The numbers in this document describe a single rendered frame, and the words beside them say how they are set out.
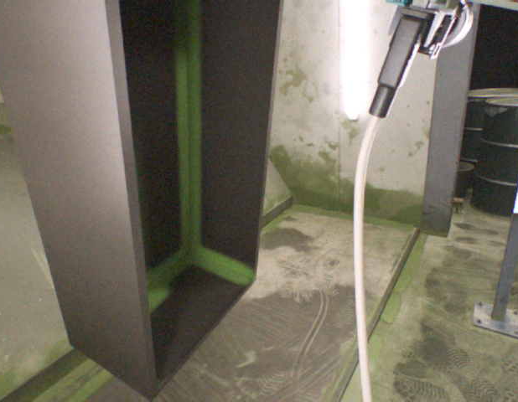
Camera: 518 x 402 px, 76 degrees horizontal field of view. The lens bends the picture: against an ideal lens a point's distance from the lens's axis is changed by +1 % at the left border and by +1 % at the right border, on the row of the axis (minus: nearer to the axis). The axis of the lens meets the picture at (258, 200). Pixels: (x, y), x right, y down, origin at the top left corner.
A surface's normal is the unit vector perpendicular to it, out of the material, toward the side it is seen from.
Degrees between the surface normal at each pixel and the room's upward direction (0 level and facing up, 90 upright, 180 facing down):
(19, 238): 57
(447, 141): 90
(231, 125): 90
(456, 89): 90
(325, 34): 90
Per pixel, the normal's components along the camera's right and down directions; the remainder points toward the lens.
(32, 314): 0.64, -0.39
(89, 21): -0.48, 0.37
